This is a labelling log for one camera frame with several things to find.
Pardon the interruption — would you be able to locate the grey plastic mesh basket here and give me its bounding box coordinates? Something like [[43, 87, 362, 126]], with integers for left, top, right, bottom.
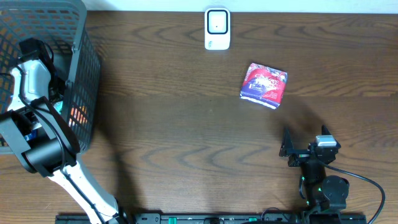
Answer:
[[1, 0, 101, 152]]

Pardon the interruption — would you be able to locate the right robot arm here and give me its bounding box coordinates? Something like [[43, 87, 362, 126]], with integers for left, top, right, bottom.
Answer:
[[279, 126, 349, 223]]

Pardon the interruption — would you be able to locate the red purple snack bag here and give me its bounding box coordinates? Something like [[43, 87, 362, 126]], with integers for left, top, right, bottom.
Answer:
[[239, 63, 288, 110]]

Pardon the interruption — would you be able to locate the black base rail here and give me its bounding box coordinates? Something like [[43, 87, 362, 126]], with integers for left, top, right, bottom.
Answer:
[[55, 212, 368, 224]]

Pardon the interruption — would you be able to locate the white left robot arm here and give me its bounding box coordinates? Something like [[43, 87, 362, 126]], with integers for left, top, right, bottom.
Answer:
[[1, 38, 130, 223]]

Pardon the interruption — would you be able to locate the white barcode scanner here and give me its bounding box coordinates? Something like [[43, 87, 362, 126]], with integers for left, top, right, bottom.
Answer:
[[204, 7, 231, 50]]

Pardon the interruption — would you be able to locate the mint green snack packet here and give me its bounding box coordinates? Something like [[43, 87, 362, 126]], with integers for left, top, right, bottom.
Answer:
[[53, 101, 63, 114]]

